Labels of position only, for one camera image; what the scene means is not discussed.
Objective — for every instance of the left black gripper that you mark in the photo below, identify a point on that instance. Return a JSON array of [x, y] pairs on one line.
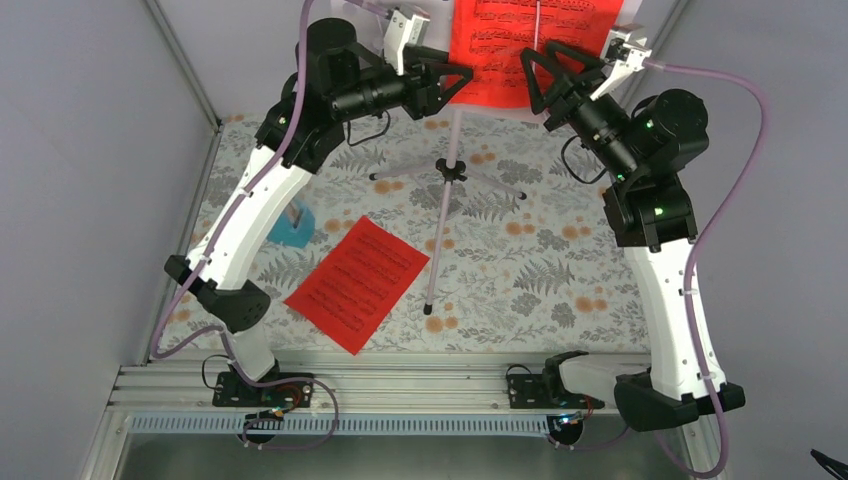
[[417, 104]]

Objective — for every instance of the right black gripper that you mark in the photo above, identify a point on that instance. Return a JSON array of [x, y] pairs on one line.
[[562, 75]]

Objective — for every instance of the red sheet music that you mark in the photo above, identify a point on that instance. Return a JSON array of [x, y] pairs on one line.
[[489, 36], [354, 288]]

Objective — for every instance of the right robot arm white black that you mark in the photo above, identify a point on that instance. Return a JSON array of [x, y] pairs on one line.
[[653, 221]]

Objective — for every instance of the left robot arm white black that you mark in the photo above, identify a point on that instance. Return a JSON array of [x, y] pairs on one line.
[[337, 81]]

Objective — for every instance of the floral table mat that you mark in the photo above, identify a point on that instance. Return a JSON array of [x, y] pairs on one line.
[[527, 260]]

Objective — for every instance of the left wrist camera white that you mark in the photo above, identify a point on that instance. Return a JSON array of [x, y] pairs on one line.
[[407, 25]]

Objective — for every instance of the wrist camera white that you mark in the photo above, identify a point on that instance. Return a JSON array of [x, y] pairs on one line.
[[407, 25], [625, 52]]

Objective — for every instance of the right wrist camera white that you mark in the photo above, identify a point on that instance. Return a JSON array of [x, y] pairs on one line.
[[625, 52]]

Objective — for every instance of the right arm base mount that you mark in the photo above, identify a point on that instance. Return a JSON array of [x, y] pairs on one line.
[[533, 391]]

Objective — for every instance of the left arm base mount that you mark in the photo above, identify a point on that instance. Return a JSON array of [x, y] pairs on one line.
[[269, 405]]

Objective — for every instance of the aluminium rail base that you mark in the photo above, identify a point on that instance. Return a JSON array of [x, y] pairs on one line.
[[374, 416]]

